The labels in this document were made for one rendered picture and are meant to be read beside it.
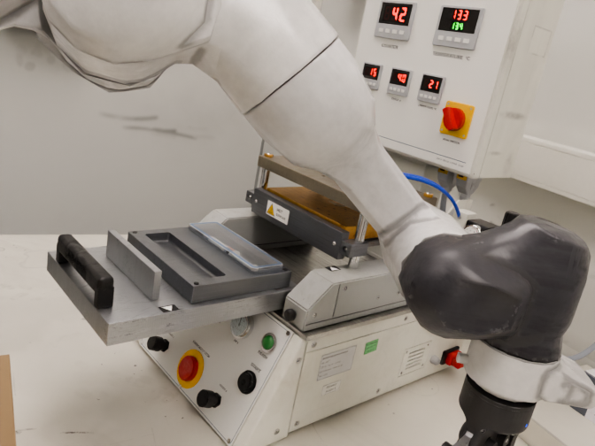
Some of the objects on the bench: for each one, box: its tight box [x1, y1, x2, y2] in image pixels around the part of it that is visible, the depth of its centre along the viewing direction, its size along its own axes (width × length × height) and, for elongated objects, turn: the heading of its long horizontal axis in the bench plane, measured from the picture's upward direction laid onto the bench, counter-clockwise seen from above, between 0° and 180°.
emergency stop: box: [178, 356, 198, 381], centre depth 88 cm, size 2×4×4 cm, turn 10°
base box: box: [137, 312, 464, 446], centre depth 102 cm, size 54×38×17 cm
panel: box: [139, 312, 294, 446], centre depth 87 cm, size 2×30×19 cm, turn 10°
